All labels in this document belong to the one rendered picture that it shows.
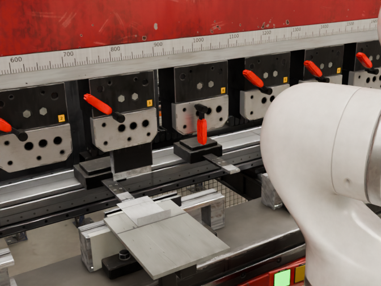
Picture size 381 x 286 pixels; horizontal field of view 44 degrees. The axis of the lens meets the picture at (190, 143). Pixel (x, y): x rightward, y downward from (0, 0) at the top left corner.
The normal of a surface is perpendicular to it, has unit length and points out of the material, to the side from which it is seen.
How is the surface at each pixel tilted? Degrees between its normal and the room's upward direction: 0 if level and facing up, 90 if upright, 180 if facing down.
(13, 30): 90
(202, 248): 0
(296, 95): 33
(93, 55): 90
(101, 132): 90
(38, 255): 0
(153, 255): 0
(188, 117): 90
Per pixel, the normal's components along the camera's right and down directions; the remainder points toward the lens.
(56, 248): -0.02, -0.94
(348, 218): 0.34, -0.58
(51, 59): 0.51, 0.29
